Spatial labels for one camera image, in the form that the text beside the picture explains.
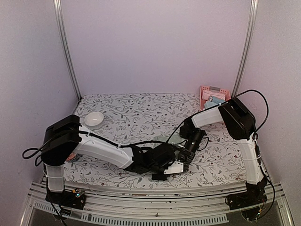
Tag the left aluminium frame post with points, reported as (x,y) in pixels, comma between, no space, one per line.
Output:
(64,41)

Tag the white bowl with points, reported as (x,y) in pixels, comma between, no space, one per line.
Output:
(94,120)

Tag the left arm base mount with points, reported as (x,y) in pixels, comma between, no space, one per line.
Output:
(73,199)

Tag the light blue towel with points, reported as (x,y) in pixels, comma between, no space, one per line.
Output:
(209,104)

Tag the aluminium frame post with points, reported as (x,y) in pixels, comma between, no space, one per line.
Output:
(64,41)
(246,47)

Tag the right aluminium frame post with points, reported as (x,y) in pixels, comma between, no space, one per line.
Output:
(246,47)

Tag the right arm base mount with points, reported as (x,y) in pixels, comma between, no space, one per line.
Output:
(248,198)

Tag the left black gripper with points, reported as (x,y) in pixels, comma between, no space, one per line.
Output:
(159,178)

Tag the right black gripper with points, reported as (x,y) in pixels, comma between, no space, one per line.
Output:
(185,155)

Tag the blue patterned rolled towel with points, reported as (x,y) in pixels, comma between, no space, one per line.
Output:
(215,100)

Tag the pink rolled towel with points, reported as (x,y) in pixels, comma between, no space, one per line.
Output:
(206,94)

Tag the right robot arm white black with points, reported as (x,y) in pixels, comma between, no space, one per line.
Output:
(240,124)

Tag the front aluminium rail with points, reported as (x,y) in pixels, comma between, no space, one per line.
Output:
(198,206)

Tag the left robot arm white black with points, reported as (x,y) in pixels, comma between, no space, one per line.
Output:
(68,136)

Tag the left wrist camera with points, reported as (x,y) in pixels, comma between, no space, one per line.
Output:
(176,168)

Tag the pink plastic basket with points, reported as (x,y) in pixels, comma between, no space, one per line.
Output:
(214,89)

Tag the green towel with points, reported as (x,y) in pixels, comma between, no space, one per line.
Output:
(175,139)

